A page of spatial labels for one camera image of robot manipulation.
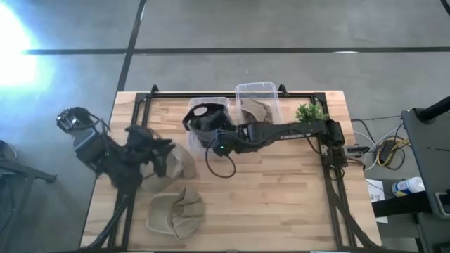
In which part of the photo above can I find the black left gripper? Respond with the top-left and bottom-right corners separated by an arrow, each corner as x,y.
124,124 -> 176,179

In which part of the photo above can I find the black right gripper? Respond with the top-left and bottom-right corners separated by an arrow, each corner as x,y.
196,117 -> 249,157

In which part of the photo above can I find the dark green hat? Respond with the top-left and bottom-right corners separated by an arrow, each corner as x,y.
181,103 -> 235,148

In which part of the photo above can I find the tan cap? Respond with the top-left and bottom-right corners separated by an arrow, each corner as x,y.
139,142 -> 197,193
146,186 -> 206,241
240,98 -> 275,124

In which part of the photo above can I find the clear plastic bin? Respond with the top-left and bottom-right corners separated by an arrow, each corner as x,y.
234,81 -> 283,126
186,97 -> 232,153

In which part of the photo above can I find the green potted plant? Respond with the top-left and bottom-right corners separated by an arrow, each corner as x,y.
295,103 -> 330,124

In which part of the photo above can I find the black floor stand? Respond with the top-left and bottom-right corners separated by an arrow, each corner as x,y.
0,139 -> 58,253

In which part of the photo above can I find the white paper sheet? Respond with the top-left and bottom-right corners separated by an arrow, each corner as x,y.
365,178 -> 390,225

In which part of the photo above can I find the black power adapter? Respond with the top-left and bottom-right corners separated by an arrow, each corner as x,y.
381,139 -> 398,163

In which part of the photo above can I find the white blue spray can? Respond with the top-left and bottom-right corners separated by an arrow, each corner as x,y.
391,176 -> 426,197

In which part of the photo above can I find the black cart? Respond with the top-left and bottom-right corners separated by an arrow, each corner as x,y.
400,95 -> 450,253

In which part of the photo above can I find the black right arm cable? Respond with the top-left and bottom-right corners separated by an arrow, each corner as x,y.
205,135 -> 237,179

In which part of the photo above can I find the black metal table frame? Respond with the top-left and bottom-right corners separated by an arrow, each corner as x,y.
86,84 -> 381,252

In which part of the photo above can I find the white cable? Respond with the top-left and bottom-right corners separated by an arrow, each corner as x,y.
353,126 -> 405,171

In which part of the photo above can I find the thin black floor cable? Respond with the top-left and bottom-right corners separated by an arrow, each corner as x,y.
350,115 -> 404,141

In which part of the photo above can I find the yellow cable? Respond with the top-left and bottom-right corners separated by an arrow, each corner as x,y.
375,138 -> 411,167

